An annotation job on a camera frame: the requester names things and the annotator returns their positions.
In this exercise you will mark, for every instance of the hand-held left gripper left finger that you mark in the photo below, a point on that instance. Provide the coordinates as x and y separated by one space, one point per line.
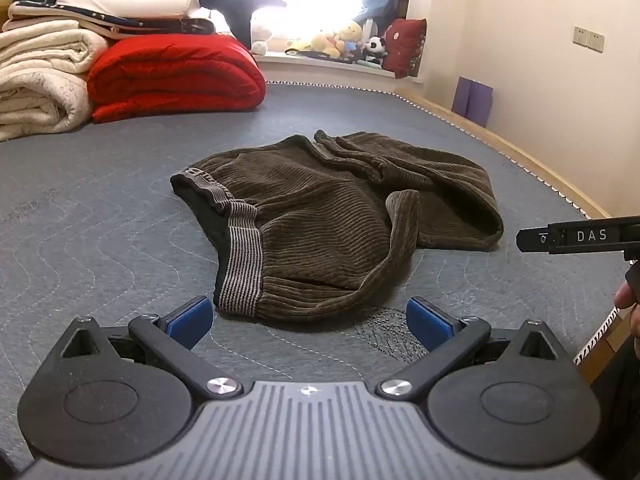
190 321

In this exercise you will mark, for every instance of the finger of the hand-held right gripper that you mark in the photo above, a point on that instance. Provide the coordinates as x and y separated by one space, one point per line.
534 240

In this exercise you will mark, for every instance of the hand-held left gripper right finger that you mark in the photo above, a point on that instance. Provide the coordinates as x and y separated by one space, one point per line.
427 322

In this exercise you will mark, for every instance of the person's right hand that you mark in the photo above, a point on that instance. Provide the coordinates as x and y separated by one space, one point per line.
622 297

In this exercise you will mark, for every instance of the purple foam block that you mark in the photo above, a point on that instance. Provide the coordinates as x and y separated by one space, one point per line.
481 105
460 95

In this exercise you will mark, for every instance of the person's dark clothing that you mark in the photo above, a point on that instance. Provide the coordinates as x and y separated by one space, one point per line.
615 400

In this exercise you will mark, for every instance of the red cushion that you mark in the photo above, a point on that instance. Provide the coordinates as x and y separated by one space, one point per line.
405 47

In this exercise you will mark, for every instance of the red folded quilt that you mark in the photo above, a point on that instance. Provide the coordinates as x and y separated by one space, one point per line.
175 75

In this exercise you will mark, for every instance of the panda plush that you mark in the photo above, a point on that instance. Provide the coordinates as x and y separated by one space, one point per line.
375 50

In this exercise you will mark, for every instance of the yellow plush toy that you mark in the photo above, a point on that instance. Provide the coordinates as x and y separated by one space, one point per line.
352 32

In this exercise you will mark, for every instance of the white window sill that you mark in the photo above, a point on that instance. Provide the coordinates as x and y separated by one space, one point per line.
310 66

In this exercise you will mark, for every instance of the cream folded blanket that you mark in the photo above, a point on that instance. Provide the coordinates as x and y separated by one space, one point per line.
40 80

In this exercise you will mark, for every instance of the yellow bear plush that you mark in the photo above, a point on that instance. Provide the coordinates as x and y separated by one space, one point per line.
327 44

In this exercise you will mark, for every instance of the white plush toy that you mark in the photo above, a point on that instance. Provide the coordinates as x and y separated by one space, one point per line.
261 35

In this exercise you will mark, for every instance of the navy-trimmed star print blanket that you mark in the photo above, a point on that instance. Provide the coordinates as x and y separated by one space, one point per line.
125 24

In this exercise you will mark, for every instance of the white folded duvet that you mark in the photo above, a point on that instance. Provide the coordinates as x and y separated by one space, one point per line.
130 4

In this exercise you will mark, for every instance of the wooden bed frame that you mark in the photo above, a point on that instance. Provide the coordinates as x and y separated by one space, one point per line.
550 170

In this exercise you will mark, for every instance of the wall sockets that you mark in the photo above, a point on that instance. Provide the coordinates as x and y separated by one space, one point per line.
595 41

